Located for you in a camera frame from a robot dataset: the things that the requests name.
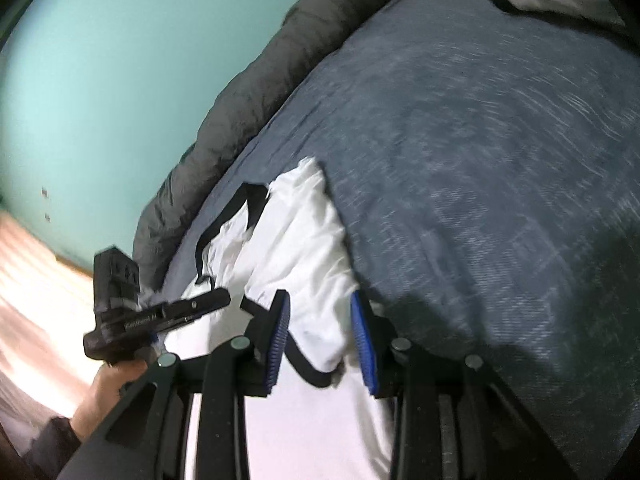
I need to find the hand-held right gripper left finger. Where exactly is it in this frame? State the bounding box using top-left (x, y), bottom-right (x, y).
top-left (57, 289), bottom-right (292, 480)

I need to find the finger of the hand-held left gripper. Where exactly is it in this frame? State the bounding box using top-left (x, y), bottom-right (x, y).
top-left (152, 287), bottom-right (232, 332)

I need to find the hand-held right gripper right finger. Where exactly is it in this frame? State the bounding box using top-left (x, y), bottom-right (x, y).
top-left (350, 290), bottom-right (563, 480)

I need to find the white shirt with black trim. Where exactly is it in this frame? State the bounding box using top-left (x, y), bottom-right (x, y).
top-left (165, 156), bottom-right (401, 480)

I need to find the person's left hand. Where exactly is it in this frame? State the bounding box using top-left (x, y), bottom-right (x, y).
top-left (70, 359), bottom-right (152, 442)

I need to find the blue bed cover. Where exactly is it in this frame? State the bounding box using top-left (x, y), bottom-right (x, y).
top-left (160, 0), bottom-right (640, 480)

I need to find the grey rolled duvet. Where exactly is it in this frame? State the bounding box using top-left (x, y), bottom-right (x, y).
top-left (132, 0), bottom-right (441, 296)

